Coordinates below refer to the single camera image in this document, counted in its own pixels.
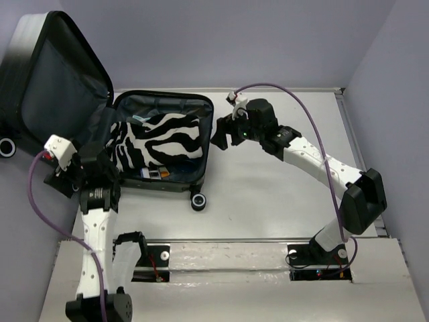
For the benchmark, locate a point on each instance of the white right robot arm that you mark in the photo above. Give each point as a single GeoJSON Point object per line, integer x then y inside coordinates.
{"type": "Point", "coordinates": [359, 195]}

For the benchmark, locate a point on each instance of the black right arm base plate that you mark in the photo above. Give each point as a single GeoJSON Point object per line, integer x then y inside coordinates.
{"type": "Point", "coordinates": [304, 267]}

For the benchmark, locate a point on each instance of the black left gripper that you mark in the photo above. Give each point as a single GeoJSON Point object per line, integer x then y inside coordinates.
{"type": "Point", "coordinates": [59, 178]}

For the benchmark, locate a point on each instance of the zebra print fuzzy pouch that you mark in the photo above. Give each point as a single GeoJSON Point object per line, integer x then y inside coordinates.
{"type": "Point", "coordinates": [161, 140]}

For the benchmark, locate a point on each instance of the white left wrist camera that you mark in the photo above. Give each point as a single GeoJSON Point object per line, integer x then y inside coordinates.
{"type": "Point", "coordinates": [61, 149]}

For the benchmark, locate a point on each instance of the white card with orange dots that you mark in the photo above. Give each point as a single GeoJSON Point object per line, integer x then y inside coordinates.
{"type": "Point", "coordinates": [163, 172]}

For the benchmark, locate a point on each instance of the dark blue cup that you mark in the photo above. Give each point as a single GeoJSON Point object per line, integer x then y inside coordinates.
{"type": "Point", "coordinates": [186, 166]}

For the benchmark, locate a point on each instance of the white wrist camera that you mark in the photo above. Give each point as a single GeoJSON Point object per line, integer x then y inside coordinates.
{"type": "Point", "coordinates": [239, 102]}
{"type": "Point", "coordinates": [61, 149]}

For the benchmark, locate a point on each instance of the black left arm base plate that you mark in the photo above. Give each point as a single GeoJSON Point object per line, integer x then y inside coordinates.
{"type": "Point", "coordinates": [151, 259]}

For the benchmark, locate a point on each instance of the black space-print kids suitcase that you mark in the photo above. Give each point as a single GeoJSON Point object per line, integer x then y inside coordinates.
{"type": "Point", "coordinates": [53, 83]}

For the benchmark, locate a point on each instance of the aluminium table edge rail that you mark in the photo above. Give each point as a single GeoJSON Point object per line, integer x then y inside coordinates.
{"type": "Point", "coordinates": [357, 154]}

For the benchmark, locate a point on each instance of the teal cat-ear headphones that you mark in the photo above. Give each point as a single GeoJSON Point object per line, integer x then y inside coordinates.
{"type": "Point", "coordinates": [136, 118]}

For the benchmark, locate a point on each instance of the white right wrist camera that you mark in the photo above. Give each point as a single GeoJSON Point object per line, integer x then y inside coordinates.
{"type": "Point", "coordinates": [239, 102]}

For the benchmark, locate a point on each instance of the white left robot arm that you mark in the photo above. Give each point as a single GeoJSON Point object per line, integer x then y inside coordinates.
{"type": "Point", "coordinates": [108, 260]}

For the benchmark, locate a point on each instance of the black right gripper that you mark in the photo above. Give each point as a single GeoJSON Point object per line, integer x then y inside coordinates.
{"type": "Point", "coordinates": [224, 125]}

